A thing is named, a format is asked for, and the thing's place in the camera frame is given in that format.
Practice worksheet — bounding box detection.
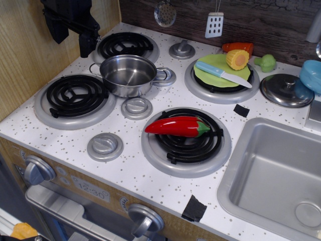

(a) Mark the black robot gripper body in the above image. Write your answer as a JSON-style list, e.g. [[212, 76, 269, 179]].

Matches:
[[41, 0, 100, 33]]

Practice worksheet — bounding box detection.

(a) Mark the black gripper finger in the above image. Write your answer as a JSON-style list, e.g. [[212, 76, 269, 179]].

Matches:
[[79, 31, 100, 58], [45, 15, 69, 44]]

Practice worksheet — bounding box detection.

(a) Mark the red toy chili pepper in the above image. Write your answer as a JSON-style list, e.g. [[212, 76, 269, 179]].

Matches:
[[144, 116, 211, 138]]

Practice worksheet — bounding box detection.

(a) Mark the back left black burner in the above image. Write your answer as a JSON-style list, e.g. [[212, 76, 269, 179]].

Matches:
[[92, 32, 160, 63]]

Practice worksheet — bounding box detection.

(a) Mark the black burner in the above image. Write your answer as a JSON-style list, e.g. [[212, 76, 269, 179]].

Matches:
[[34, 74, 116, 131], [92, 32, 160, 63], [184, 62, 260, 104], [141, 108, 232, 178]]

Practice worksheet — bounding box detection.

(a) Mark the small steel pot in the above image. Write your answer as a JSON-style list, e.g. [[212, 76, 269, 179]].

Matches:
[[89, 55, 157, 98]]

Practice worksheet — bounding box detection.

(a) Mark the front left black burner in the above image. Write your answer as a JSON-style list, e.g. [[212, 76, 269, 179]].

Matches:
[[34, 74, 116, 131]]

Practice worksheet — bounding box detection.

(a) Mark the hanging steel skimmer ladle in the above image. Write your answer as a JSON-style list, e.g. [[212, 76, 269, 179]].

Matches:
[[154, 1, 177, 28]]

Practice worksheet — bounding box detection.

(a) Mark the silver knob middle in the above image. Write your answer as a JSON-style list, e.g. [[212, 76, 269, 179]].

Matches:
[[121, 97, 153, 120]]

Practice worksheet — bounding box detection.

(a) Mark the silver knob beside pot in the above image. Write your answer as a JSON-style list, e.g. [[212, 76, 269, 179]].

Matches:
[[152, 67, 177, 87]]

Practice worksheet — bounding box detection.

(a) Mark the silver knob back centre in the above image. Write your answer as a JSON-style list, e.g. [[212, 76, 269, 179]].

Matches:
[[169, 40, 196, 60]]

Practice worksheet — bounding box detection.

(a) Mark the silver knob front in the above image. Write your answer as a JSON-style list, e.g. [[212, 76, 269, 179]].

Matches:
[[87, 133, 124, 162]]

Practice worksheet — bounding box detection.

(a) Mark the hanging white slotted spatula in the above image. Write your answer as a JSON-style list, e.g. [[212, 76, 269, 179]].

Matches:
[[205, 1, 224, 39]]

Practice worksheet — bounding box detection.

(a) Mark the back right black burner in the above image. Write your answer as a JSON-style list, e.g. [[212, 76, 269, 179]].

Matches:
[[184, 62, 260, 104]]

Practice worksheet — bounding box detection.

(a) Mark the green round plate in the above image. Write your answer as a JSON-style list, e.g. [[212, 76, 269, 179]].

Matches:
[[194, 54, 250, 88]]

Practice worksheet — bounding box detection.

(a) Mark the oven dial left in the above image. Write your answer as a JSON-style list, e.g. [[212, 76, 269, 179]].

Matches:
[[24, 155, 56, 185]]

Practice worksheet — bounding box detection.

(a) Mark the oven dial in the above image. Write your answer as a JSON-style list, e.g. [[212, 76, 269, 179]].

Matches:
[[24, 155, 56, 185], [128, 203, 165, 238]]

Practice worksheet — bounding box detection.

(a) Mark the front right black burner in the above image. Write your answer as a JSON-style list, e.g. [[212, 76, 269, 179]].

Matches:
[[141, 108, 232, 178]]

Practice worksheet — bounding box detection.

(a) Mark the yellow toy corn piece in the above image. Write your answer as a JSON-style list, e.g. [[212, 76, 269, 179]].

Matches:
[[226, 49, 249, 70]]

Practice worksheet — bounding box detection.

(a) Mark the orange toy carrot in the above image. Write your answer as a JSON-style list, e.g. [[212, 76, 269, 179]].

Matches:
[[222, 42, 254, 57]]

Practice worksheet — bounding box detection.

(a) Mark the black tape piece small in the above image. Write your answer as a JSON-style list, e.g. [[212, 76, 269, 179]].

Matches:
[[233, 104, 250, 118]]

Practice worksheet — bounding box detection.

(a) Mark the green toy broccoli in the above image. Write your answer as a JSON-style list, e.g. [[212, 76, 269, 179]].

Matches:
[[254, 54, 276, 73]]

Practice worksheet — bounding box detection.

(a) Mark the oven dial right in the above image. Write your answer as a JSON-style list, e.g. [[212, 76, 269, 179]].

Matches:
[[128, 203, 165, 238]]

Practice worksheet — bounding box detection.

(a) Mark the black tape piece front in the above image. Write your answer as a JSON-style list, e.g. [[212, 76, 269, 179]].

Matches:
[[181, 195, 207, 222]]

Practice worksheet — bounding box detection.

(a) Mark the orange object bottom left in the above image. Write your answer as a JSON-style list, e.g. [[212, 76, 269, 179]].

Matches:
[[10, 222, 38, 240]]

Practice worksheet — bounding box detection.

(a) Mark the steel pot lid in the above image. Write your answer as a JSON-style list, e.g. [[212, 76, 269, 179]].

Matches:
[[260, 74, 314, 108]]

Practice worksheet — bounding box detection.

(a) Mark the blue plastic bowl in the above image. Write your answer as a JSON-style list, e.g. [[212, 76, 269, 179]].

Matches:
[[299, 60, 321, 94]]

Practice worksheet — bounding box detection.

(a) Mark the silver faucet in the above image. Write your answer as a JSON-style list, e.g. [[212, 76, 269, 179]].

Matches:
[[306, 12, 320, 58]]

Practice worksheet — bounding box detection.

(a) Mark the silver sink basin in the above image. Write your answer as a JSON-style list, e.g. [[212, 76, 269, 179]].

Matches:
[[217, 118, 320, 240]]

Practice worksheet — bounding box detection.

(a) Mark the blue handled toy knife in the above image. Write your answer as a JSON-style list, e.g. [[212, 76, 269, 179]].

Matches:
[[195, 61, 252, 88]]

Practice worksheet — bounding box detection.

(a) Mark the silver oven door handle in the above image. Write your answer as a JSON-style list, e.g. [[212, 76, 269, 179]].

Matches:
[[26, 185, 137, 240]]

